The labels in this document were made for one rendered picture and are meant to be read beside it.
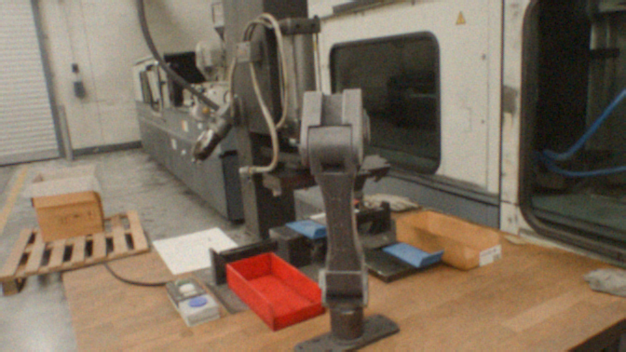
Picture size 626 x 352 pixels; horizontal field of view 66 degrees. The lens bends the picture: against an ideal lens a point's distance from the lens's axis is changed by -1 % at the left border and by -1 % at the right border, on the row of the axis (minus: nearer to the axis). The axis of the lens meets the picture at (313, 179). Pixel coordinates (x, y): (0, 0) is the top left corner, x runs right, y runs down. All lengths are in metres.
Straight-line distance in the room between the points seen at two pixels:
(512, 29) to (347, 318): 0.92
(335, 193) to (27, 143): 9.70
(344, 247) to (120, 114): 9.64
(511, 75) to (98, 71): 9.35
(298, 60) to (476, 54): 0.64
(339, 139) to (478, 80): 0.93
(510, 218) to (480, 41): 0.54
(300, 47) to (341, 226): 0.53
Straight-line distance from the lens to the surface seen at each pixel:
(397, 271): 1.17
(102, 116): 10.34
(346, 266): 0.86
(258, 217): 1.46
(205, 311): 1.06
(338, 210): 0.80
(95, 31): 10.36
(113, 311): 1.20
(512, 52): 1.46
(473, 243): 1.34
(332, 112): 0.81
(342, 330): 0.91
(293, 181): 1.19
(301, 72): 1.20
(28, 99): 10.27
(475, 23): 1.63
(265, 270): 1.23
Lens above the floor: 1.40
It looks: 13 degrees down
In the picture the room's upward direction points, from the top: 4 degrees counter-clockwise
